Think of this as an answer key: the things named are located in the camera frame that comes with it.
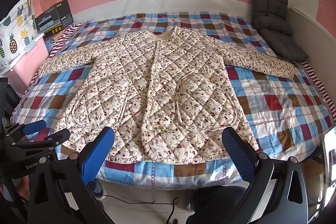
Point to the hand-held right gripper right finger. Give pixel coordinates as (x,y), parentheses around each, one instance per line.
(237,155)

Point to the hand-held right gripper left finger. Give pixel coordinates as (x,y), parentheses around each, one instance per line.
(95,155)

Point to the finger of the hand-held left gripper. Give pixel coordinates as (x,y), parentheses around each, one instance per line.
(32,127)
(53,138)

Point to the floral quilted blanket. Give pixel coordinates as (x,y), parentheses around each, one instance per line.
(157,82)

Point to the person's dark trouser leg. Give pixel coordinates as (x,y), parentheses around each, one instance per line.
(215,204)

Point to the plaid bed sheet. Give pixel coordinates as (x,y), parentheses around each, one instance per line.
(275,98)

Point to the pink storage box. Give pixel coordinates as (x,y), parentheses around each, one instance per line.
(34,56)

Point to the pineapple print cloth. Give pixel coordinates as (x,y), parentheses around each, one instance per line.
(15,35)

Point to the black cardboard box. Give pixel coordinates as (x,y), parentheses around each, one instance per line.
(53,18)

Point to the dark grey pillow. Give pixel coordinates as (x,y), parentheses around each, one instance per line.
(284,41)

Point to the grey quilted cushion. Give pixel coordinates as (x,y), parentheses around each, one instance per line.
(270,1)

